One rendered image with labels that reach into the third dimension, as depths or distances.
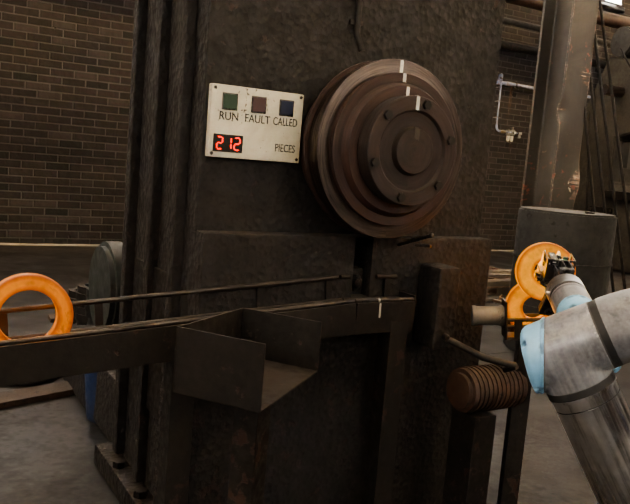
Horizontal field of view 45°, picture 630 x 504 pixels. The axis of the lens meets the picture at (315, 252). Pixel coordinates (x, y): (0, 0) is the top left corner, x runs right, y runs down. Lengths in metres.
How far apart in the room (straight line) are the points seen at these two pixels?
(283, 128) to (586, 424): 1.09
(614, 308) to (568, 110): 5.02
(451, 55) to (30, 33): 5.98
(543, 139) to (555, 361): 5.23
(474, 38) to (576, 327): 1.30
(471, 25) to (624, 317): 1.32
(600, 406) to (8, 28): 7.09
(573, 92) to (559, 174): 0.64
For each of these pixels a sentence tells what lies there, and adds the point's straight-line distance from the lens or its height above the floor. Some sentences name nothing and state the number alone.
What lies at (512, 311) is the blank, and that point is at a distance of 2.24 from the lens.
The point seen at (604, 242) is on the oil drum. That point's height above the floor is 0.72.
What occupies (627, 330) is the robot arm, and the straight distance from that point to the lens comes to 1.30.
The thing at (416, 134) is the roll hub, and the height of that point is 1.16.
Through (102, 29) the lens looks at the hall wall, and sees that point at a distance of 8.06.
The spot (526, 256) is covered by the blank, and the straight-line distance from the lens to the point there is 2.12.
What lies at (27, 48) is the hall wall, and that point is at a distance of 7.89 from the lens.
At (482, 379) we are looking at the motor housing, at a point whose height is 0.51.
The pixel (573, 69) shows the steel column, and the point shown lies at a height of 1.91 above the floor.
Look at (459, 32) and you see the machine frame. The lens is 2.38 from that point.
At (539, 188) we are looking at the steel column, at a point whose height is 0.98.
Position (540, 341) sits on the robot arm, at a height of 0.81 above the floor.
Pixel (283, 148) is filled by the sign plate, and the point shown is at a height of 1.10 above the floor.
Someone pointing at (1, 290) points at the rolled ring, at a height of 0.75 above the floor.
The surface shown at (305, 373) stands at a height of 0.61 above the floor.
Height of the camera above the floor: 1.08
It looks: 7 degrees down
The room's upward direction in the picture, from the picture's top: 5 degrees clockwise
